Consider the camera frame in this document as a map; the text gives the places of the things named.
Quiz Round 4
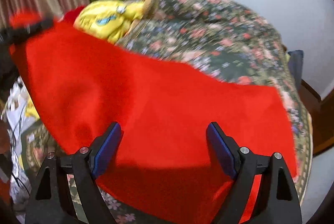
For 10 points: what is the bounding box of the dark blue hanging cloth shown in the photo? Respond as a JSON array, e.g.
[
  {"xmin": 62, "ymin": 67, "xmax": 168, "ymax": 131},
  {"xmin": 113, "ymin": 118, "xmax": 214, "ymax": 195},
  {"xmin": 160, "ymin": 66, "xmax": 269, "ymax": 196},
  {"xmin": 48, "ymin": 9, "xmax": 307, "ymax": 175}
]
[{"xmin": 288, "ymin": 50, "xmax": 304, "ymax": 90}]

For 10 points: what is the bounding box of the red hooded sweatshirt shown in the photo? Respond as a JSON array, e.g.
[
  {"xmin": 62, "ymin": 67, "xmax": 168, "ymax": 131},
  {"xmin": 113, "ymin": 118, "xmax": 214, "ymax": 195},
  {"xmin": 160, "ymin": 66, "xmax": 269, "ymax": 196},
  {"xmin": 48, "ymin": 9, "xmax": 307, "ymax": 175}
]
[{"xmin": 9, "ymin": 18, "xmax": 297, "ymax": 223}]

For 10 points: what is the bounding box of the brown wooden door frame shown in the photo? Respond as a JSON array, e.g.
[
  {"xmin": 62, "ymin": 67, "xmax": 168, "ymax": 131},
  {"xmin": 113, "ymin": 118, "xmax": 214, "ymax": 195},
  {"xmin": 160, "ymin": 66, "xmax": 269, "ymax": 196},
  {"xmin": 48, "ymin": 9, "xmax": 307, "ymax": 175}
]
[{"xmin": 298, "ymin": 80, "xmax": 333, "ymax": 155}]

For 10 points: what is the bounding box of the yellow cartoon print garment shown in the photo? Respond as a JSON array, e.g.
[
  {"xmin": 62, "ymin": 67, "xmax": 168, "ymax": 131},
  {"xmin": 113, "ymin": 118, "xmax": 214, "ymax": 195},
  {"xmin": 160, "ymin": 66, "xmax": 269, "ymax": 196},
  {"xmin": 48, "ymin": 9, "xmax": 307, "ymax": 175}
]
[{"xmin": 74, "ymin": 0, "xmax": 144, "ymax": 44}]

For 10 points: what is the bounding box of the floral green bedspread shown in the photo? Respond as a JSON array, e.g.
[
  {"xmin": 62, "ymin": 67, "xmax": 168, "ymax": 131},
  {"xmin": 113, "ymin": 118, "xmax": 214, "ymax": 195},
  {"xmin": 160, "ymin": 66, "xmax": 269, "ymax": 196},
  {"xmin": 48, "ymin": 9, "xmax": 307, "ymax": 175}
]
[{"xmin": 20, "ymin": 0, "xmax": 314, "ymax": 224}]

